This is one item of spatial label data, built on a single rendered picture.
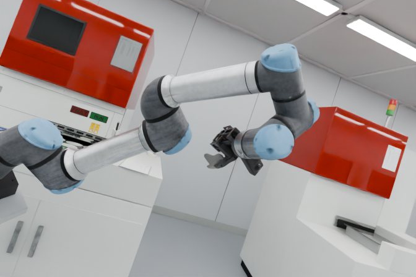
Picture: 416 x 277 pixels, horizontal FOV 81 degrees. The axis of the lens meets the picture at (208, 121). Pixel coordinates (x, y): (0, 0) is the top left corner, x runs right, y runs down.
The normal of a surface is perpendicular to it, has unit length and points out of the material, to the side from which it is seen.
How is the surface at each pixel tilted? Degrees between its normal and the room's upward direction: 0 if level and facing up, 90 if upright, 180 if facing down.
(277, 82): 135
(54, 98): 90
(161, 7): 90
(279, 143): 78
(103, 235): 90
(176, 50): 90
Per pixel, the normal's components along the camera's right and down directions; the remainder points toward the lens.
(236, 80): -0.51, 0.18
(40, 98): 0.21, 0.03
